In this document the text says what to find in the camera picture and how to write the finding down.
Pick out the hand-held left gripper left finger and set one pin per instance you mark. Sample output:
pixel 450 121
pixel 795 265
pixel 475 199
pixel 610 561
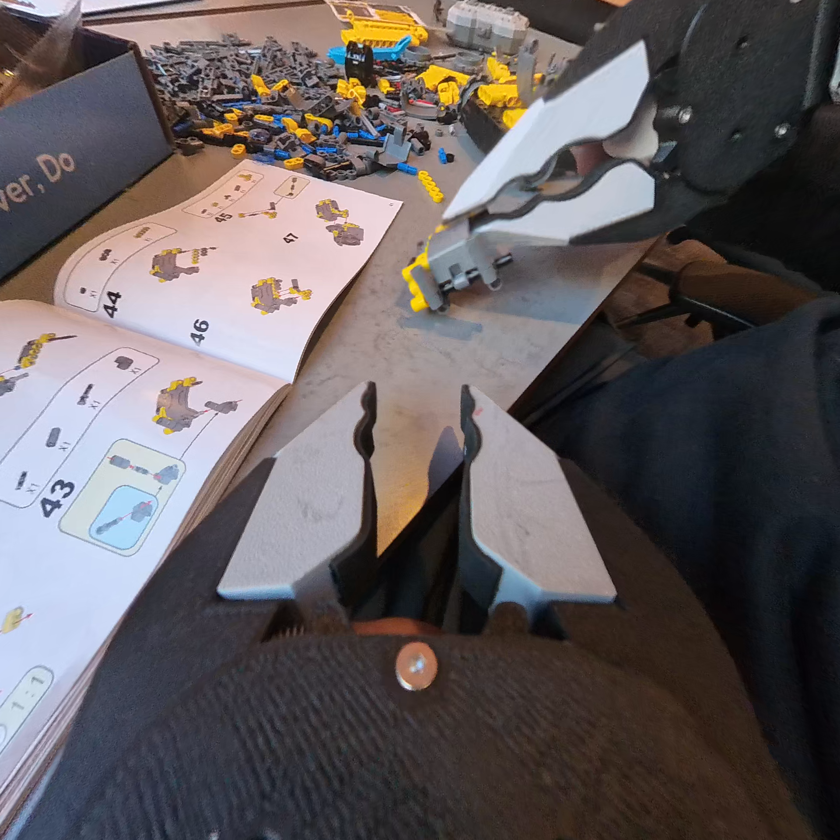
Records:
pixel 295 518

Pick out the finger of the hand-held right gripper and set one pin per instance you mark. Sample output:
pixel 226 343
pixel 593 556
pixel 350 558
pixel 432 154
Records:
pixel 577 105
pixel 590 210

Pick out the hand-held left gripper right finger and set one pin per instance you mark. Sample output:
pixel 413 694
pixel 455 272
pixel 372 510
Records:
pixel 531 518

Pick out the grey yellow brick assembly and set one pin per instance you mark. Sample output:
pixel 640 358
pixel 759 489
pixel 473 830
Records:
pixel 453 262

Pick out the yellow five-hole brick beam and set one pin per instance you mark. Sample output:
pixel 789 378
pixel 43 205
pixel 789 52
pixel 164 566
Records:
pixel 431 186

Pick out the grey desk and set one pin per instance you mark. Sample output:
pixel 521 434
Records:
pixel 459 354

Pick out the person's right hand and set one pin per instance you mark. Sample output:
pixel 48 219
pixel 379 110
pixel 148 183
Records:
pixel 589 157

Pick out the yellow black brick vehicle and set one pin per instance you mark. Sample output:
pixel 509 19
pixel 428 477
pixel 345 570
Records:
pixel 485 128

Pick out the grey brick battery block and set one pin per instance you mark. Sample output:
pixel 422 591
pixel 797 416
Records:
pixel 485 23

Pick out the black office chair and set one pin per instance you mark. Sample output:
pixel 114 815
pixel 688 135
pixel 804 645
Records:
pixel 709 308

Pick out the grey sloped brick piece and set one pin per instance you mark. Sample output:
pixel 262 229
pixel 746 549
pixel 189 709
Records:
pixel 397 148

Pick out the blue brick panel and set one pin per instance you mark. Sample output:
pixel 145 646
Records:
pixel 397 49

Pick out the person's dark clothing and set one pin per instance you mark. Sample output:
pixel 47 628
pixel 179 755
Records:
pixel 722 492

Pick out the yellow brick panel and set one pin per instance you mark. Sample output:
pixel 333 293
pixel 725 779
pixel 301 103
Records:
pixel 387 29

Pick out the black round part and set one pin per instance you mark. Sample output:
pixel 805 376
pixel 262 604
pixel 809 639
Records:
pixel 359 56

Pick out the white sticker sheet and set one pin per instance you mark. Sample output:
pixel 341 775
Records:
pixel 341 8

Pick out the open instruction booklet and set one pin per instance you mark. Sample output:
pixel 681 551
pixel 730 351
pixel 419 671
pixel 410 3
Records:
pixel 229 262

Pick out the pile of loose brick pieces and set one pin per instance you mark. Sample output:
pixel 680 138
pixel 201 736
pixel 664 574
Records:
pixel 216 72

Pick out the dark blue cardboard box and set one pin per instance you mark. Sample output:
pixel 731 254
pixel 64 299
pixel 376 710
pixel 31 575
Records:
pixel 72 151

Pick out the clear plastic bags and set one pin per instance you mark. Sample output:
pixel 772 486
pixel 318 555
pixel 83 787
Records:
pixel 33 59

